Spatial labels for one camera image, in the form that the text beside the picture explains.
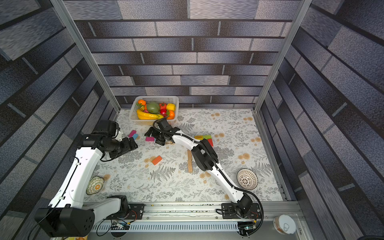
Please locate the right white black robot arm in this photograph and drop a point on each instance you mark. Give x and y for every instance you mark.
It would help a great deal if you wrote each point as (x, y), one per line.
(244, 204)

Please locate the orange block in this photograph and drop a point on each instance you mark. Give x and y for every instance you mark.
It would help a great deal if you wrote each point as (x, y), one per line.
(156, 160)

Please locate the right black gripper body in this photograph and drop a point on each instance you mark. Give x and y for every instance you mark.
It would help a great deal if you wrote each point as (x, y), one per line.
(156, 133)

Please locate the red block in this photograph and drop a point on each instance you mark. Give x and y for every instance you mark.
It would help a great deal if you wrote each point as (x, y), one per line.
(211, 142)

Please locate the white lidded cup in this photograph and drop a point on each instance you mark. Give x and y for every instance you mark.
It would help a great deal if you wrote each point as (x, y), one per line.
(285, 225)

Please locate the green toy mango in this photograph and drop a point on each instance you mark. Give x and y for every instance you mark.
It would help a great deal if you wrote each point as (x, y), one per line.
(153, 107)

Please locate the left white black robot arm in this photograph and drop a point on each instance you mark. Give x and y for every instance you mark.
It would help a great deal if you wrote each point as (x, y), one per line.
(66, 215)

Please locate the orange toy fruit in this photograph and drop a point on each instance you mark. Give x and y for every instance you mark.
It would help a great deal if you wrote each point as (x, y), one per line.
(142, 103)

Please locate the yellow toy banana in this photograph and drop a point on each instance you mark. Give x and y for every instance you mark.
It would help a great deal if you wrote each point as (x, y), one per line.
(148, 116)

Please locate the purple block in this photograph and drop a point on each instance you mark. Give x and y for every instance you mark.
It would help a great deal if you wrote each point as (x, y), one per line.
(132, 133)

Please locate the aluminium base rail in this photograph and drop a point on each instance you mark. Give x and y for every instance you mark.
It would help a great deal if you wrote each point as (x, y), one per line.
(176, 217)

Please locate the wood block marked 71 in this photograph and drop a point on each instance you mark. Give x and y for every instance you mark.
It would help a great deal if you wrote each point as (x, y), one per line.
(190, 157)

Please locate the yellow toy pepper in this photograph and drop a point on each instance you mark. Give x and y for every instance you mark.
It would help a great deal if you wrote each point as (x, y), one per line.
(171, 107)

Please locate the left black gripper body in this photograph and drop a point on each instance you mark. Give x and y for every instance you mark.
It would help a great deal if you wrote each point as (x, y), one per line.
(122, 146)

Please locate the patterned ceramic bowl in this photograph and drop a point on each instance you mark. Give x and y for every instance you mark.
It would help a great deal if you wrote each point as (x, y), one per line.
(95, 185)

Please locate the white perforated bowl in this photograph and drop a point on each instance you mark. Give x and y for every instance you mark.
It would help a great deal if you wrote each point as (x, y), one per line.
(247, 179)

